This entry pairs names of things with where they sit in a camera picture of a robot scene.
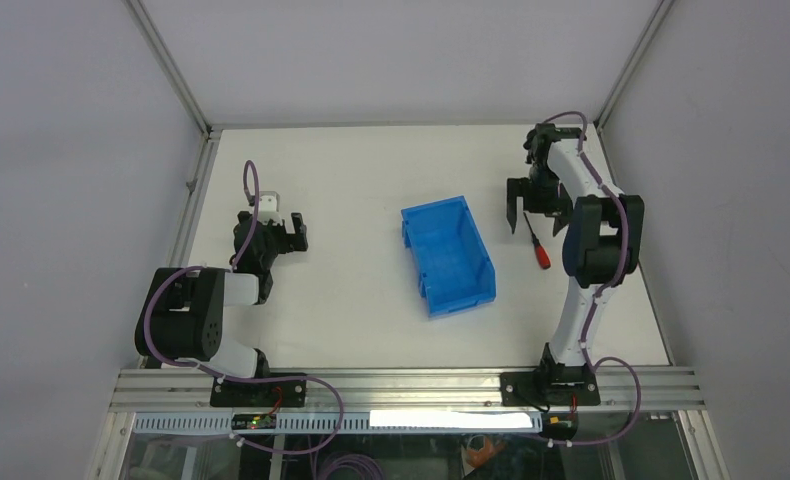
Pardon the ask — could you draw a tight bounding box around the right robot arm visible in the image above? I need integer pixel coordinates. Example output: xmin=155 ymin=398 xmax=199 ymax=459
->
xmin=506 ymin=122 xmax=645 ymax=405

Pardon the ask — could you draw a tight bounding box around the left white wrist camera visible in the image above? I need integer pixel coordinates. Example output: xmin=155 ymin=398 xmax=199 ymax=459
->
xmin=257 ymin=191 xmax=284 ymax=225

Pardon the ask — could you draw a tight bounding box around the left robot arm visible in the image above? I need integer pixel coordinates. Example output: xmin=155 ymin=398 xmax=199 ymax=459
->
xmin=134 ymin=211 xmax=309 ymax=406

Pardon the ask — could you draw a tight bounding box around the blue plastic bin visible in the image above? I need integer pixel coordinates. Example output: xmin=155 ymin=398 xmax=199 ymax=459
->
xmin=401 ymin=196 xmax=497 ymax=318

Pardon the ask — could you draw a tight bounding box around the aluminium front rail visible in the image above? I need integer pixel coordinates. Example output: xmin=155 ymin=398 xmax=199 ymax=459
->
xmin=109 ymin=366 xmax=707 ymax=413

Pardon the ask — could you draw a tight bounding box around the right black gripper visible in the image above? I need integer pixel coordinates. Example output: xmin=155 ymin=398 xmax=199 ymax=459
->
xmin=508 ymin=164 xmax=573 ymax=234

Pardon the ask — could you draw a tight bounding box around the orange object under table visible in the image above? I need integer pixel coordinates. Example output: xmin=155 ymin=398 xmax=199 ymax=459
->
xmin=463 ymin=435 xmax=506 ymax=469

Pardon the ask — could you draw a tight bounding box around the red handled screwdriver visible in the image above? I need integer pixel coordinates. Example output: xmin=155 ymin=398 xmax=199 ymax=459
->
xmin=523 ymin=213 xmax=551 ymax=270

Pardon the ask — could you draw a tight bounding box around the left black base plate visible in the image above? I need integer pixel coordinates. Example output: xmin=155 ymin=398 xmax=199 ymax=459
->
xmin=209 ymin=374 xmax=307 ymax=409

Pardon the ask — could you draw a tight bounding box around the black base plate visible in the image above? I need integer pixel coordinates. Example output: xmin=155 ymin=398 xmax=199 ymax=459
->
xmin=209 ymin=374 xmax=307 ymax=409
xmin=499 ymin=370 xmax=601 ymax=408

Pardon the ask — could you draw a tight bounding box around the coiled purple cable below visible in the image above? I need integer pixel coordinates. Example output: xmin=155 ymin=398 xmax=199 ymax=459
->
xmin=315 ymin=453 xmax=386 ymax=480

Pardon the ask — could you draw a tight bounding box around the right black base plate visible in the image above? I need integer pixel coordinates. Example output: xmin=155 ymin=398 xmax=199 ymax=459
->
xmin=499 ymin=370 xmax=601 ymax=408

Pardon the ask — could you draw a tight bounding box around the white slotted cable duct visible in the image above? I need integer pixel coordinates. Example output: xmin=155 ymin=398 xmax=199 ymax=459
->
xmin=133 ymin=410 xmax=542 ymax=436

